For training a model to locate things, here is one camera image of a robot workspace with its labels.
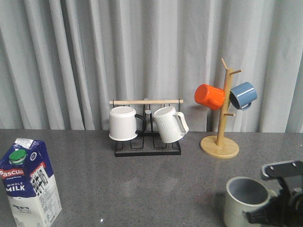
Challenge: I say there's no white ribbed mug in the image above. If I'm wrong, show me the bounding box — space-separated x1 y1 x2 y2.
153 106 189 143

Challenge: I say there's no blue white milk carton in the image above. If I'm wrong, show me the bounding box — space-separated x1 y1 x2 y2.
0 138 62 227

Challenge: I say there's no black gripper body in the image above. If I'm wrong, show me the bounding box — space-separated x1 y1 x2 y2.
245 160 303 227

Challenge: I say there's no black wire mug rack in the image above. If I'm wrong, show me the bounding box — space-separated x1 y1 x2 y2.
109 98 184 157

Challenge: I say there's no white mug black handle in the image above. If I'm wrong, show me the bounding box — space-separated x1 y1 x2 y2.
109 106 147 141

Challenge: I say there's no wooden mug tree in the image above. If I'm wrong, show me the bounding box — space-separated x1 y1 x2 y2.
200 58 242 159

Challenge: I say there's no grey curtain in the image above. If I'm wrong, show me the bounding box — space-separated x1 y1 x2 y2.
0 0 303 132

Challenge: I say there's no orange mug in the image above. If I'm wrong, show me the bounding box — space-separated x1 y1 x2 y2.
194 84 225 110

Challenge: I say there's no cream HOME mug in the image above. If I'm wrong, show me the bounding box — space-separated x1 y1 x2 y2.
223 176 277 227

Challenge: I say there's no blue mug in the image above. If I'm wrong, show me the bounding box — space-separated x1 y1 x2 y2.
230 82 258 111

